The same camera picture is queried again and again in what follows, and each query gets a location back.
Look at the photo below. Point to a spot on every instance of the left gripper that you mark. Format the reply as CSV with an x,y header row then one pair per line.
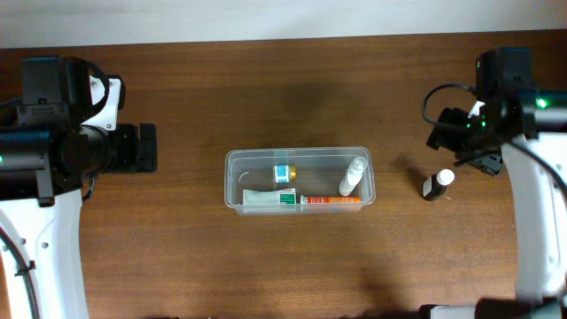
x,y
146,147

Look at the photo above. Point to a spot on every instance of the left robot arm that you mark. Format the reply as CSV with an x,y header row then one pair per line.
x,y
62,134

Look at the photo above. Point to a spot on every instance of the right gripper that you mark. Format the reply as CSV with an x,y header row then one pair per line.
x,y
449,131

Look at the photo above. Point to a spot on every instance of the dark bottle white cap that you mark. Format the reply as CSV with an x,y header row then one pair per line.
x,y
436,185

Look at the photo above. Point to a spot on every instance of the white green medicine box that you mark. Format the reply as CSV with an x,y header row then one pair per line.
x,y
269,198

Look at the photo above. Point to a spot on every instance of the white spray bottle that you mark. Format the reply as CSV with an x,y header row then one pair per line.
x,y
353,176

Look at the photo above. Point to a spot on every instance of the orange tablet tube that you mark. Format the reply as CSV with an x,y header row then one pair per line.
x,y
308,200

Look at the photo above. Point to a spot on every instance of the clear plastic container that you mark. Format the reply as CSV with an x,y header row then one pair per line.
x,y
319,173

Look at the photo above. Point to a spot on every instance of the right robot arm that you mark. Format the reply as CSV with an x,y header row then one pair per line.
x,y
516,126

